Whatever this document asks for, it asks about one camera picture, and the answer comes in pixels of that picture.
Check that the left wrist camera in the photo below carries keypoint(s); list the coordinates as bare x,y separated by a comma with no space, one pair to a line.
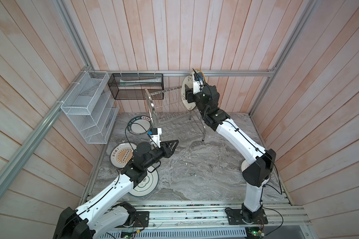
155,135

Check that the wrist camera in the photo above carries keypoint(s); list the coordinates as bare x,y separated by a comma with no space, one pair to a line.
155,135
197,83

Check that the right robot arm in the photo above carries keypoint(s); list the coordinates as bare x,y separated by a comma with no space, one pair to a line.
258,162

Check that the white wire mesh shelf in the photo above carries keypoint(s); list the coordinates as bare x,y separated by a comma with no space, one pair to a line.
90,109

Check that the horizontal aluminium wall bar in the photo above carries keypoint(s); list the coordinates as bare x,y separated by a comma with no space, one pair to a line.
208,73

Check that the white plate dark green rim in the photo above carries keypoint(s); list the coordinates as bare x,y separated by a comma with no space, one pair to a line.
139,125

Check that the left aluminium frame bar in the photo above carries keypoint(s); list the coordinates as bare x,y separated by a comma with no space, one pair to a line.
19,159

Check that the right aluminium frame bar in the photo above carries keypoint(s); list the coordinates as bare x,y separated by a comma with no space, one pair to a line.
294,36

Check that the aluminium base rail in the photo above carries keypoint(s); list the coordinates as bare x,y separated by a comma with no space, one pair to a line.
176,214

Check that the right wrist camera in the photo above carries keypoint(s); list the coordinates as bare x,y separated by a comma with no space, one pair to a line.
197,83

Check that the right orange sunburst plate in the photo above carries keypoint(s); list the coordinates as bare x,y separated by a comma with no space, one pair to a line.
244,165

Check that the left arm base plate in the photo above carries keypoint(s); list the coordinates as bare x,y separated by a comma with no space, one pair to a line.
138,219

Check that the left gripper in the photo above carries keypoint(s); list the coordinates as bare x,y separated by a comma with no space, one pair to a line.
166,147

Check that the steel two-tier dish rack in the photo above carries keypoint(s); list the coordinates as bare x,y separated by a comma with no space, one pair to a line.
167,112

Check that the black mesh wall basket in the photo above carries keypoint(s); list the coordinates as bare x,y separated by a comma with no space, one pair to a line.
132,86

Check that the white plate green outline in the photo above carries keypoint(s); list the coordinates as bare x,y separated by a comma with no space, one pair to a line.
148,184

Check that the left orange sunburst plate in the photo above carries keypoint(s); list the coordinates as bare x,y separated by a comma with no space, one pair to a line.
121,154

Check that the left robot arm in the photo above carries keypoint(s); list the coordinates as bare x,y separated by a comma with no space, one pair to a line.
104,211

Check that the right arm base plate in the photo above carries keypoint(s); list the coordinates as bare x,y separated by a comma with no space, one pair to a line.
236,216

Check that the cream floral plate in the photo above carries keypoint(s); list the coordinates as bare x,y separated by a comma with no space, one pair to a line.
187,85

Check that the aluminium frame bar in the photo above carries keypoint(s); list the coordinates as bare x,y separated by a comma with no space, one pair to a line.
19,159
294,36

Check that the star pattern orange rim plate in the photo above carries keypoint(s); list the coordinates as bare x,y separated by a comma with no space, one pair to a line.
199,71

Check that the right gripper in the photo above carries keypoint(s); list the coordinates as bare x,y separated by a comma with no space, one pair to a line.
190,96

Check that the orange sunburst plate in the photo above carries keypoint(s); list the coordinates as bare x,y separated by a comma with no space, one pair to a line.
244,165
121,154

